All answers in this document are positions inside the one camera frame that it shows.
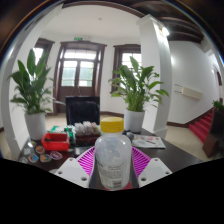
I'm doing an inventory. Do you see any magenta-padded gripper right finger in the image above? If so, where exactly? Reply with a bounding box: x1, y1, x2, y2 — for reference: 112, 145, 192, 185
130, 146, 173, 188

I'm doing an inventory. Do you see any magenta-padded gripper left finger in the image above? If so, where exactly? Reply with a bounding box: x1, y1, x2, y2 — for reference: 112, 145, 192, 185
54, 146, 98, 190

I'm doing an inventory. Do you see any yellow-capped clear plastic bottle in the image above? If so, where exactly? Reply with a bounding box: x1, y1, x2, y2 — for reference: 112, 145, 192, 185
94, 116, 133, 191

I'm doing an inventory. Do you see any purple round sticker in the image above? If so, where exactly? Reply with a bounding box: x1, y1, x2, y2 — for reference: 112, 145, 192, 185
49, 150, 64, 160

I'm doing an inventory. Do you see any black phone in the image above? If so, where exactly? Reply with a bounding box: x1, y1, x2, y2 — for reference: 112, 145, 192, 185
73, 146, 98, 156

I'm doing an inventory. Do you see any colourful round sticker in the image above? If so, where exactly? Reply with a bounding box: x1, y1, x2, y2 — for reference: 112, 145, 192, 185
39, 153, 53, 163

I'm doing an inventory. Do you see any flat round red coaster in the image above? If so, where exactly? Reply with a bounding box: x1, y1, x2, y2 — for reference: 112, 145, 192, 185
99, 181, 135, 192

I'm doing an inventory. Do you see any open magazine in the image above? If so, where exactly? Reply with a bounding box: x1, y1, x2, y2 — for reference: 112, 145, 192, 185
132, 134, 167, 150

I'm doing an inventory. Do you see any red plastic basket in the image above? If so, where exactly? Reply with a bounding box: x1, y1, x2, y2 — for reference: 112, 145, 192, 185
41, 132, 71, 152

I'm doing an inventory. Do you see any orange round sticker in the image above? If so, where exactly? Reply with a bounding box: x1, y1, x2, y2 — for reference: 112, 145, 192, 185
34, 145, 46, 155

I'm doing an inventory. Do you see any dark tray of tea packets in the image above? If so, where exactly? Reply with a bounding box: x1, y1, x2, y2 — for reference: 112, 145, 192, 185
73, 120, 101, 146

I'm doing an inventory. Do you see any green box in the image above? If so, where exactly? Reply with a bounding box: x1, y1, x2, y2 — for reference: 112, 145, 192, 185
50, 124, 76, 138

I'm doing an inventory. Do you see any black chair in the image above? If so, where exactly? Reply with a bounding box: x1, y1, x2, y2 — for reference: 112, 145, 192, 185
65, 95, 101, 126

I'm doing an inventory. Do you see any red carpeted staircase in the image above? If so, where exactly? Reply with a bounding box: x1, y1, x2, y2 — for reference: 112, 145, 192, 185
188, 111, 214, 144

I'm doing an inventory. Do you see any green plant in white pot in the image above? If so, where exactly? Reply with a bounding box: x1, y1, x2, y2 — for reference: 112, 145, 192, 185
8, 49, 64, 141
109, 56, 170, 134

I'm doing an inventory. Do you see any brown wooden double door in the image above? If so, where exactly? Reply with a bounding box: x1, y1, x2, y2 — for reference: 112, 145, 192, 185
53, 41, 107, 115

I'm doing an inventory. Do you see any brown framed window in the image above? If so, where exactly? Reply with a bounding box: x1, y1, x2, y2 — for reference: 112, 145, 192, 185
32, 37, 55, 68
111, 44, 142, 94

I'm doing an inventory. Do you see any white wall radiator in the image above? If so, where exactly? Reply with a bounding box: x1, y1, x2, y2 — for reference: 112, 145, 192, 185
173, 83, 204, 101

